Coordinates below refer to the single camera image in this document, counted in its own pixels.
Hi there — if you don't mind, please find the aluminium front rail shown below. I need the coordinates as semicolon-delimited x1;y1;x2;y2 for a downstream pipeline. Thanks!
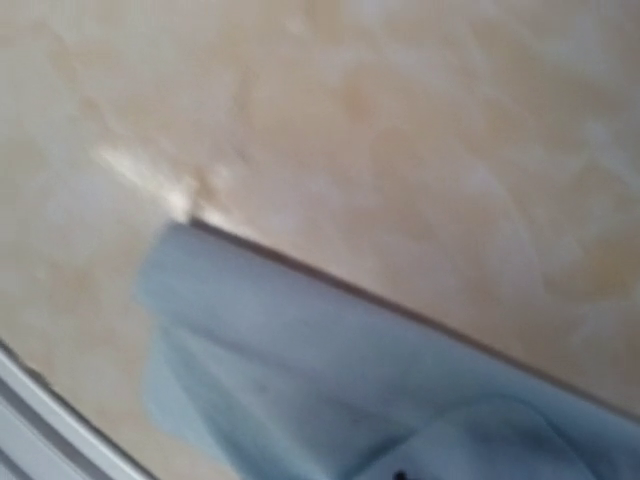
1;345;154;479

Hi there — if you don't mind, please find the blue cleaning cloth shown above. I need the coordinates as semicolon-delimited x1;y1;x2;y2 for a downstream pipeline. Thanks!
136;223;639;479

